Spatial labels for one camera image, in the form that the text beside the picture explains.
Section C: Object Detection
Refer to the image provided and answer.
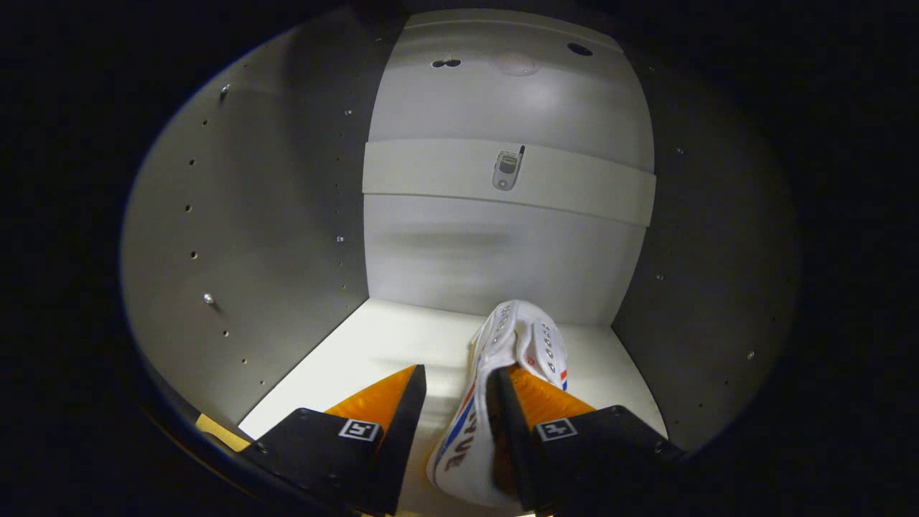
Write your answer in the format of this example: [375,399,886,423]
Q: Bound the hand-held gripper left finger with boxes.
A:
[239,363,429,516]

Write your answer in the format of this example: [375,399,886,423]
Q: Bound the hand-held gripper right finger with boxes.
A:
[486,366,686,515]

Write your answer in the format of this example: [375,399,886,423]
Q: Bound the dark grey shoe cabinet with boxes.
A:
[118,6,802,517]

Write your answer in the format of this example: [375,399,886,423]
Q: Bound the white shoe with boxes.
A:
[426,299,570,511]

